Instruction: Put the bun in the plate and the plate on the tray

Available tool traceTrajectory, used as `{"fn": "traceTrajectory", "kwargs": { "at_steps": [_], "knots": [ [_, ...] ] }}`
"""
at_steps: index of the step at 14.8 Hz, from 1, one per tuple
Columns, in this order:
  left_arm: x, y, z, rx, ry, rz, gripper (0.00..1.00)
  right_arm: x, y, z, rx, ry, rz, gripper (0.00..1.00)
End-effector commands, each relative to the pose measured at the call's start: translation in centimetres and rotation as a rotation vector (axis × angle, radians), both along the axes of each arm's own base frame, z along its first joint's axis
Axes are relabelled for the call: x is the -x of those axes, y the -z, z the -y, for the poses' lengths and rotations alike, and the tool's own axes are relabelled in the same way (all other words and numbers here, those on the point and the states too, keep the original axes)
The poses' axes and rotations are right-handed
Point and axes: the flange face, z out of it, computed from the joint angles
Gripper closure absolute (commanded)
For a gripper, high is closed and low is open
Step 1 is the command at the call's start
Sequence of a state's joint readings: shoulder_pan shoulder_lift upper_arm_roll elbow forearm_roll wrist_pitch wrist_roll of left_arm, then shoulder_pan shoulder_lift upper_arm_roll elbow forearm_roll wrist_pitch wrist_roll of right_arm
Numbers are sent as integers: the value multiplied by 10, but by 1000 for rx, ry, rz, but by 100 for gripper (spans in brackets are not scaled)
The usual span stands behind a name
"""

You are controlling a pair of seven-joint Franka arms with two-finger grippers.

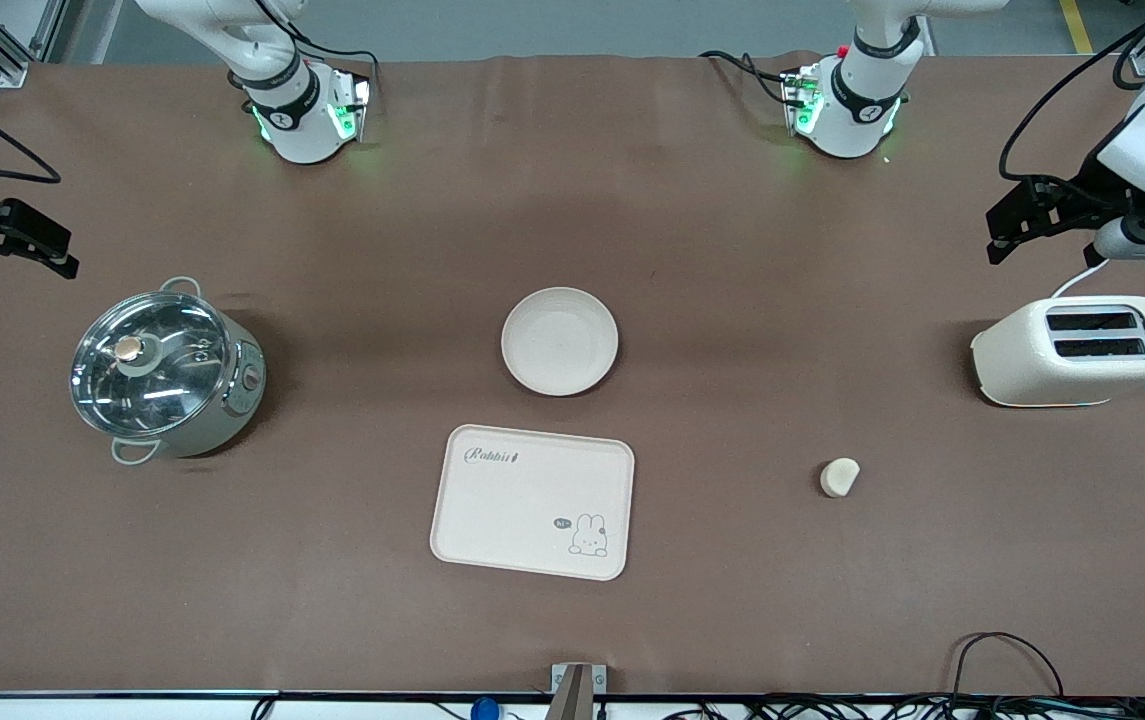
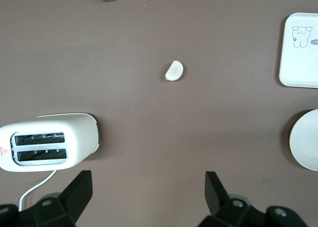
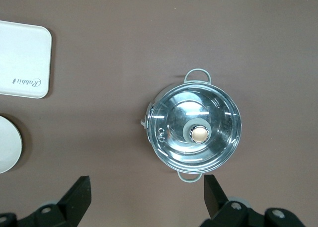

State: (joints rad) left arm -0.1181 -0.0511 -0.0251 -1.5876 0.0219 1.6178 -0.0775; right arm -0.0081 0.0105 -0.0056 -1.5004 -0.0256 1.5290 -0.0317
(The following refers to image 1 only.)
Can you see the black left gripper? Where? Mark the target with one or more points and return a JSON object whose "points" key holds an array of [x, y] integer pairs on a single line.
{"points": [[1092, 192]]}

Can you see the small white steamed bun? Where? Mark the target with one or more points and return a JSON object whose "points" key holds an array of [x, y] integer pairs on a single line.
{"points": [[839, 478]]}

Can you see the round cream plate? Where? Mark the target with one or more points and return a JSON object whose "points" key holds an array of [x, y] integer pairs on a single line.
{"points": [[560, 341]]}

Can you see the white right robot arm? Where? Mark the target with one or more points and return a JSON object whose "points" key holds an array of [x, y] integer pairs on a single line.
{"points": [[302, 130]]}

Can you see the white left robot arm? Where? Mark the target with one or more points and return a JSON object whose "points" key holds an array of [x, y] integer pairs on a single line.
{"points": [[857, 110]]}

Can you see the cream two-slot toaster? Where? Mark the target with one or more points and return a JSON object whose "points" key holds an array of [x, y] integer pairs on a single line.
{"points": [[1022, 355]]}

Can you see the grey electric cooking pot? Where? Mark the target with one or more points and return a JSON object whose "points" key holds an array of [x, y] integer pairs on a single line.
{"points": [[222, 410]]}

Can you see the brown table mat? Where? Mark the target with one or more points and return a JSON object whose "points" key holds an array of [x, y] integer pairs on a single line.
{"points": [[732, 250]]}

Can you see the cream rabbit print tray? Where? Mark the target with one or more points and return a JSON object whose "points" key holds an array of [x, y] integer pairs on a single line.
{"points": [[522, 510]]}

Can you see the blue round knob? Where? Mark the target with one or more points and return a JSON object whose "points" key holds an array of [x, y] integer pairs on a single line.
{"points": [[485, 709]]}

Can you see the grey metal camera mount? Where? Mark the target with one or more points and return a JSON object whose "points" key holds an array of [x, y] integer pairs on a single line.
{"points": [[577, 690]]}

